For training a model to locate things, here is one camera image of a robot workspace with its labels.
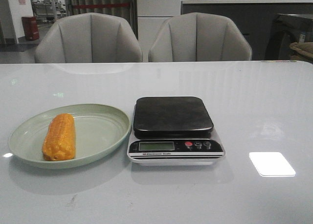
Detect beige cushion at right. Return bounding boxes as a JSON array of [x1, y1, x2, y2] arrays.
[[290, 42, 313, 64]]

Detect yellow corn cob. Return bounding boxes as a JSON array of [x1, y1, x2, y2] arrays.
[[42, 113, 76, 161]]

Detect right grey upholstered chair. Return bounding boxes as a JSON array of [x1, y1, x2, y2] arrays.
[[148, 12, 252, 62]]

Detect black silver kitchen scale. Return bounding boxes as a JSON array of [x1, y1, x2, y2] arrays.
[[127, 96, 225, 166]]

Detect grey upholstered chair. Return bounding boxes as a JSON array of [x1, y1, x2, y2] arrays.
[[34, 13, 142, 63], [148, 12, 252, 62]]

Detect white drawer cabinet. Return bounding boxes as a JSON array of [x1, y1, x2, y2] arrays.
[[136, 0, 181, 62]]

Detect dark grey counter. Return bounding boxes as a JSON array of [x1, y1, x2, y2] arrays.
[[182, 0, 313, 60]]

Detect red bin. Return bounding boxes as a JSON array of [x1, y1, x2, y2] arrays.
[[22, 16, 40, 41]]

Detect left grey upholstered chair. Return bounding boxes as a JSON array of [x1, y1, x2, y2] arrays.
[[34, 13, 142, 63]]

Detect red barrier tape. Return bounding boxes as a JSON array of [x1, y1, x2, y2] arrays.
[[71, 2, 131, 9]]

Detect black appliance at right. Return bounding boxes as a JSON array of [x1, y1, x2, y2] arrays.
[[264, 14, 313, 60]]

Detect light green oval plate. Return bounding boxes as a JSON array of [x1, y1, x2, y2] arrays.
[[8, 104, 131, 169]]

